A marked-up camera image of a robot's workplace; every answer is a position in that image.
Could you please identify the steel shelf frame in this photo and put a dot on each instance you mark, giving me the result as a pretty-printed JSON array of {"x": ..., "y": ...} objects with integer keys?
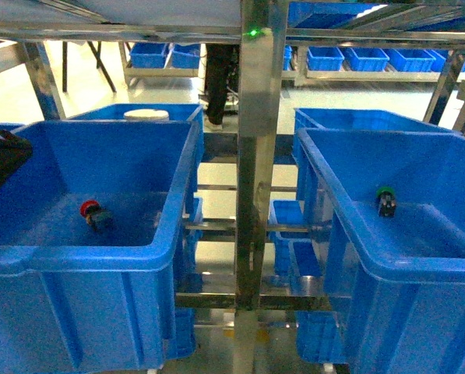
[{"x": 261, "y": 29}]

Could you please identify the red mushroom push button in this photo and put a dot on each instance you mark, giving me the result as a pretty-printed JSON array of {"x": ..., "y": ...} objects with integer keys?
[{"x": 97, "y": 217}]

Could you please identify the blue bin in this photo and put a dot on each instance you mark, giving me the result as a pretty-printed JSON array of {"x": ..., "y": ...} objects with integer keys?
[
  {"x": 76, "y": 300},
  {"x": 178, "y": 112},
  {"x": 397, "y": 285},
  {"x": 355, "y": 119},
  {"x": 318, "y": 340}
]

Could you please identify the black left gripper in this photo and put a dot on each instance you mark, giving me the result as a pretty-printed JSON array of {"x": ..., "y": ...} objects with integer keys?
[{"x": 15, "y": 151}]

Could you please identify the blue bin behind upper right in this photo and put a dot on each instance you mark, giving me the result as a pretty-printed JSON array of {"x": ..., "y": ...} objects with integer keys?
[{"x": 355, "y": 119}]

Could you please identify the green mushroom push button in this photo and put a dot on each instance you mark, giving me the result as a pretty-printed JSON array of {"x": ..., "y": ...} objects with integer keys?
[{"x": 386, "y": 201}]

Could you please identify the lower right blue bin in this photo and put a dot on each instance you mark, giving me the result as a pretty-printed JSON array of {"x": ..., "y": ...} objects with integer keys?
[{"x": 318, "y": 340}]

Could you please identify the person in dark trousers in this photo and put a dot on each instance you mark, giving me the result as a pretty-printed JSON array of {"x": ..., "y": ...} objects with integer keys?
[{"x": 219, "y": 63}]

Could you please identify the white round lid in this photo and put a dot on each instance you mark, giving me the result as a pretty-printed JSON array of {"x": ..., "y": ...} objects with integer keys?
[{"x": 147, "y": 114}]

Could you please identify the blue bin behind upper left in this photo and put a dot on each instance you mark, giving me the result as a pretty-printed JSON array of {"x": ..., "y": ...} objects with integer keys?
[{"x": 178, "y": 112}]

